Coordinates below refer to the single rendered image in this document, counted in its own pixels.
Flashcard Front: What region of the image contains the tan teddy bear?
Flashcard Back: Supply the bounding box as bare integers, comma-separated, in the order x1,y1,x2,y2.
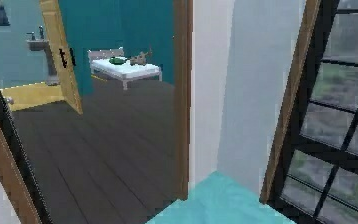
129,49,153,67

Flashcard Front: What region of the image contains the white bed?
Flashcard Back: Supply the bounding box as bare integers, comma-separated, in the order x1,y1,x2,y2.
87,47,163,91

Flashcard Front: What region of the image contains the green round object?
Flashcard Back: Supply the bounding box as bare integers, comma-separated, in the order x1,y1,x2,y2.
108,56,127,66

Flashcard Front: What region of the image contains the yellow wooden room door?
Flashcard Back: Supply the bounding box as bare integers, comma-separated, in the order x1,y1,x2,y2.
39,0,84,115

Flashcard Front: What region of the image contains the black framed window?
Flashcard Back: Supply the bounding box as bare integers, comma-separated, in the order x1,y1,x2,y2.
260,0,358,224

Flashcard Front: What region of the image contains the brown room door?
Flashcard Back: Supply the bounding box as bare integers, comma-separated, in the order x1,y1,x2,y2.
0,58,53,224

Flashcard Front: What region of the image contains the black door handle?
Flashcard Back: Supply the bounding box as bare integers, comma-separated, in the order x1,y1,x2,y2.
58,47,77,69

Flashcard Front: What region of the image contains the grey pedestal sink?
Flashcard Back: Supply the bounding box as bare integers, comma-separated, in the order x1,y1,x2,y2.
25,25,60,86

